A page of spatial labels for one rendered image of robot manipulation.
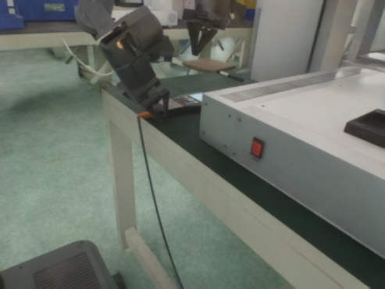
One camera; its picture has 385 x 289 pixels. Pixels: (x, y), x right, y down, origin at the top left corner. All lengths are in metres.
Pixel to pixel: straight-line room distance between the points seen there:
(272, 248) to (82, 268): 0.67
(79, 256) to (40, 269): 0.11
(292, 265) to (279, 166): 0.14
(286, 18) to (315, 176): 0.66
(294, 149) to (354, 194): 0.09
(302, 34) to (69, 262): 1.02
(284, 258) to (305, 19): 0.71
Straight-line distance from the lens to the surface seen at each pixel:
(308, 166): 0.40
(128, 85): 0.59
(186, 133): 0.59
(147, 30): 0.58
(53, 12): 3.06
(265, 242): 0.45
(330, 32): 0.84
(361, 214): 0.39
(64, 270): 0.98
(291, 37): 0.96
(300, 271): 0.43
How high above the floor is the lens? 1.02
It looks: 29 degrees down
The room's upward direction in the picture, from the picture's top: 4 degrees clockwise
